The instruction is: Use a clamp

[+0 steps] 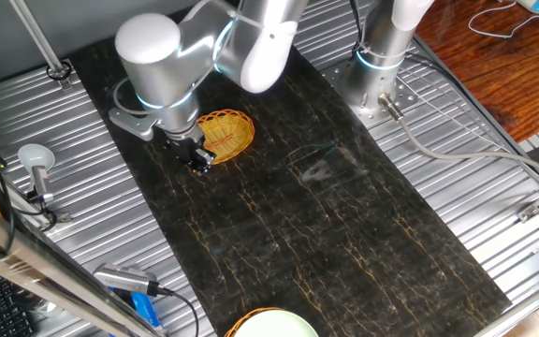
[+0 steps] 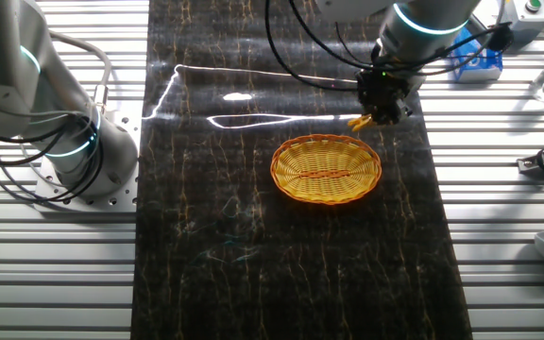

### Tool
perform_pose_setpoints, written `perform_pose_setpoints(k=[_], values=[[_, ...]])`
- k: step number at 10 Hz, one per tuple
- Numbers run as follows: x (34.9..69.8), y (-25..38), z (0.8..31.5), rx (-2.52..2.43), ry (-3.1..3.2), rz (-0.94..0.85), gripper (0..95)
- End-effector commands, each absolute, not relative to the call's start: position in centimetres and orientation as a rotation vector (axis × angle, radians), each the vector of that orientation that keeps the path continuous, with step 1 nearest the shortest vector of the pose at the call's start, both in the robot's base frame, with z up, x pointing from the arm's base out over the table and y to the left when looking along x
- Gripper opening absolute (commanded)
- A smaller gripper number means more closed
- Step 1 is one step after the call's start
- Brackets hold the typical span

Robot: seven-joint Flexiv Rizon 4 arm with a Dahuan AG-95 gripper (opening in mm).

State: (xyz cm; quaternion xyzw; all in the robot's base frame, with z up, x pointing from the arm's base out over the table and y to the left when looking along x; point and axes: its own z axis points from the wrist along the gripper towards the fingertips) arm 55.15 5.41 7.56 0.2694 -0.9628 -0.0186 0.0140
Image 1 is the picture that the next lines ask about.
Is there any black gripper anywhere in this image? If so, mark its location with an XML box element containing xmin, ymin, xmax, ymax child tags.
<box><xmin>165</xmin><ymin>133</ymin><xmax>217</xmax><ymax>176</ymax></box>

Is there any yellow woven oval basket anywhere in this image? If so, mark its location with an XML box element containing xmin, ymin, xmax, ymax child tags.
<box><xmin>196</xmin><ymin>108</ymin><xmax>256</xmax><ymax>166</ymax></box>

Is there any black marble pattern mat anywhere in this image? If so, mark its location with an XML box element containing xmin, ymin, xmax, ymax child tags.
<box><xmin>70</xmin><ymin>0</ymin><xmax>514</xmax><ymax>337</ymax></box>

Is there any white ladle shaped fixture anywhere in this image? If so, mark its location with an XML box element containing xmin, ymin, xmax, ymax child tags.
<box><xmin>17</xmin><ymin>143</ymin><xmax>57</xmax><ymax>193</ymax></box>

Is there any orange woven basket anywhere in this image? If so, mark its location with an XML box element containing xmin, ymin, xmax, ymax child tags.
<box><xmin>224</xmin><ymin>306</ymin><xmax>283</xmax><ymax>337</ymax></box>

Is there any pale green plate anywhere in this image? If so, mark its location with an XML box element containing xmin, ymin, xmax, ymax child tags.
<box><xmin>234</xmin><ymin>309</ymin><xmax>320</xmax><ymax>337</ymax></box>

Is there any cable along arm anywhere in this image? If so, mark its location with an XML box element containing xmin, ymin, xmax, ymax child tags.
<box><xmin>112</xmin><ymin>0</ymin><xmax>252</xmax><ymax>118</ymax></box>

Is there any black side camera cable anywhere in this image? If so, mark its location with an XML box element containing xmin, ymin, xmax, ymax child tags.
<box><xmin>156</xmin><ymin>286</ymin><xmax>200</xmax><ymax>337</ymax></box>

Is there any silver ribbed side camera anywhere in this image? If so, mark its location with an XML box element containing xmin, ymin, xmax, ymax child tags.
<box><xmin>93</xmin><ymin>262</ymin><xmax>161</xmax><ymax>297</ymax></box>

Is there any black cable ring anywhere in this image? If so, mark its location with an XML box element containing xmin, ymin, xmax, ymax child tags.
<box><xmin>46</xmin><ymin>60</ymin><xmax>73</xmax><ymax>81</ymax></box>

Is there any grey base cable with plug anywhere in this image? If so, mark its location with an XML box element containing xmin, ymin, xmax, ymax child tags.
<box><xmin>377</xmin><ymin>92</ymin><xmax>539</xmax><ymax>186</ymax></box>

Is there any metal frame beam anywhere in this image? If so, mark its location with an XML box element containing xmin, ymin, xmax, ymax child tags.
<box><xmin>0</xmin><ymin>191</ymin><xmax>168</xmax><ymax>337</ymax></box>

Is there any aluminium post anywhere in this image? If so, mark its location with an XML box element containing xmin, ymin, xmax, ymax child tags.
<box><xmin>9</xmin><ymin>0</ymin><xmax>73</xmax><ymax>91</ymax></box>

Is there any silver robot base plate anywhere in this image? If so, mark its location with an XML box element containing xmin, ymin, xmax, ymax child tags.
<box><xmin>320</xmin><ymin>58</ymin><xmax>420</xmax><ymax>131</ymax></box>

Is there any white floor cable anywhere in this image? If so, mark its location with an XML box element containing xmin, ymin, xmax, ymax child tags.
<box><xmin>467</xmin><ymin>0</ymin><xmax>539</xmax><ymax>39</ymax></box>

